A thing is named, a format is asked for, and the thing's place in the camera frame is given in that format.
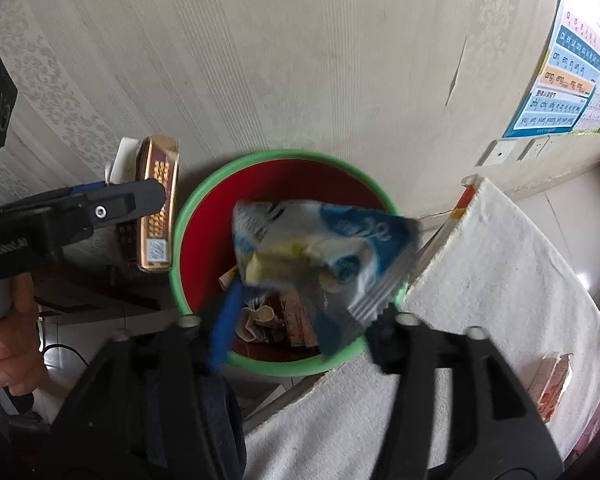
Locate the blue-bordered wall poster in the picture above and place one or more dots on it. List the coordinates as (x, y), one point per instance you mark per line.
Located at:
(560, 85)

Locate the brown paper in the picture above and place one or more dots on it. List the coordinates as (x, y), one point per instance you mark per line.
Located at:
(260, 322)

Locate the dark wooden furniture base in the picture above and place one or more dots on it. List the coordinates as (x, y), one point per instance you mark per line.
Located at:
(90, 290)

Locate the white towel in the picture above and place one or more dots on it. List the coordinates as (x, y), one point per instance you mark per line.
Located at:
(505, 285)

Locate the blue white foil wrapper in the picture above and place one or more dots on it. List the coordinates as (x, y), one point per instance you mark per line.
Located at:
(350, 230)

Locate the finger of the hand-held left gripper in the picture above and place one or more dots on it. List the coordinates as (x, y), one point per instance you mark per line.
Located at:
(87, 189)
(125, 205)

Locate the person's left hand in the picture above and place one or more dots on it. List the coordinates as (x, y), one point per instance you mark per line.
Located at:
(10, 340)

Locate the red bin with green rim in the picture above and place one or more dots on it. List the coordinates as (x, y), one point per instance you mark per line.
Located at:
(290, 180)

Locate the pink white foil wrapper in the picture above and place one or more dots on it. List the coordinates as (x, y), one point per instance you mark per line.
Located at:
(295, 320)

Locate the white wall socket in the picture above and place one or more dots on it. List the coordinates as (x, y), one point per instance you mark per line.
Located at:
(532, 148)
(554, 143)
(497, 152)

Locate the gold brown flat box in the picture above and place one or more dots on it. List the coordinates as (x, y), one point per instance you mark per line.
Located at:
(155, 210)

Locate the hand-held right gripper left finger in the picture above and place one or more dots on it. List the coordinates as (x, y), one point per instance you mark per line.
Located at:
(220, 345)

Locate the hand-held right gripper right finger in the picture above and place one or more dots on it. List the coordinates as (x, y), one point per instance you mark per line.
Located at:
(385, 345)

